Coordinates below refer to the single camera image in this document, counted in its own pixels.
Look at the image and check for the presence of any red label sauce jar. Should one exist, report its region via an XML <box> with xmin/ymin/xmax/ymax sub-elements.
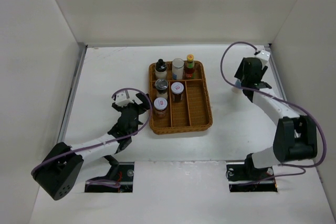
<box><xmin>153</xmin><ymin>97</ymin><xmax>168</xmax><ymax>118</ymax></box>

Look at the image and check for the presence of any blue label bead jar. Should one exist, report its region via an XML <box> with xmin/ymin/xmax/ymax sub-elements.
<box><xmin>172</xmin><ymin>58</ymin><xmax>184</xmax><ymax>80</ymax></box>
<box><xmin>232</xmin><ymin>79</ymin><xmax>242</xmax><ymax>93</ymax></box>

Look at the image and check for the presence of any black top glass grinder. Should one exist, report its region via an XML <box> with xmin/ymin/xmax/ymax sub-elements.
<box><xmin>154</xmin><ymin>79</ymin><xmax>169</xmax><ymax>100</ymax></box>

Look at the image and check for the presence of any silver lid dark spice jar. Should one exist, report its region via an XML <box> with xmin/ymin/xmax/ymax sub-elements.
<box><xmin>171</xmin><ymin>82</ymin><xmax>184</xmax><ymax>102</ymax></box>

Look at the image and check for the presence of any black cap salt shaker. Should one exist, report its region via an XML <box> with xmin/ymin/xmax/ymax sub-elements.
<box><xmin>155</xmin><ymin>59</ymin><xmax>167</xmax><ymax>80</ymax></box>

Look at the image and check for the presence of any red chili sauce bottle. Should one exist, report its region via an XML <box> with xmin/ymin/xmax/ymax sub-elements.
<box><xmin>184</xmin><ymin>54</ymin><xmax>195</xmax><ymax>79</ymax></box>

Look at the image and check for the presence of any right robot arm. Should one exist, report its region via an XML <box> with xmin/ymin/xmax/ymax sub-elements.
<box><xmin>235</xmin><ymin>57</ymin><xmax>318</xmax><ymax>180</ymax></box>

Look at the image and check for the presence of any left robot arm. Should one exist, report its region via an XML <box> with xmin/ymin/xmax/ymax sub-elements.
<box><xmin>31</xmin><ymin>89</ymin><xmax>153</xmax><ymax>201</ymax></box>

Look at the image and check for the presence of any brown wicker divided tray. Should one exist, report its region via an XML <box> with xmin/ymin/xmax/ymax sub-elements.
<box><xmin>150</xmin><ymin>61</ymin><xmax>213</xmax><ymax>135</ymax></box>

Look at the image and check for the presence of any right aluminium table rail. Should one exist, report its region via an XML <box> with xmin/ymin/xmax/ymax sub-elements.
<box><xmin>264</xmin><ymin>44</ymin><xmax>287</xmax><ymax>101</ymax></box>

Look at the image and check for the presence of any aluminium table rail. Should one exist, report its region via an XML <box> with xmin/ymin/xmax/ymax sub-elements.
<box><xmin>51</xmin><ymin>42</ymin><xmax>88</xmax><ymax>148</ymax></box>
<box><xmin>264</xmin><ymin>44</ymin><xmax>287</xmax><ymax>101</ymax></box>

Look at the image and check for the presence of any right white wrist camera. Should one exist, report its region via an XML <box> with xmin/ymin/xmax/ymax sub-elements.
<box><xmin>254</xmin><ymin>50</ymin><xmax>271</xmax><ymax>67</ymax></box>

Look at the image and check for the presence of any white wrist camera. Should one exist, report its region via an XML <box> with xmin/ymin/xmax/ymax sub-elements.
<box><xmin>114</xmin><ymin>90</ymin><xmax>133</xmax><ymax>107</ymax></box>
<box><xmin>254</xmin><ymin>50</ymin><xmax>271</xmax><ymax>67</ymax></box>

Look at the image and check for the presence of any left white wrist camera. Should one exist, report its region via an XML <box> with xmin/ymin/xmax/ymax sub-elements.
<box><xmin>114</xmin><ymin>90</ymin><xmax>133</xmax><ymax>107</ymax></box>

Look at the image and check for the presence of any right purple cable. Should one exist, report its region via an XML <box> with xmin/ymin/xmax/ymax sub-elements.
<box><xmin>220</xmin><ymin>41</ymin><xmax>328</xmax><ymax>187</ymax></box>

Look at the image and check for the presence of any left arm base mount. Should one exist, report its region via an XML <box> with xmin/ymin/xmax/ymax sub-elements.
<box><xmin>84</xmin><ymin>155</ymin><xmax>135</xmax><ymax>193</ymax></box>

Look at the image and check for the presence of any left aluminium table rail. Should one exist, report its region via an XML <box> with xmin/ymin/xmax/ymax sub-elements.
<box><xmin>51</xmin><ymin>42</ymin><xmax>88</xmax><ymax>148</ymax></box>

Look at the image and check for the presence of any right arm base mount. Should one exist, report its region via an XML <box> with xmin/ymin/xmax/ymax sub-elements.
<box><xmin>226</xmin><ymin>155</ymin><xmax>278</xmax><ymax>193</ymax></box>

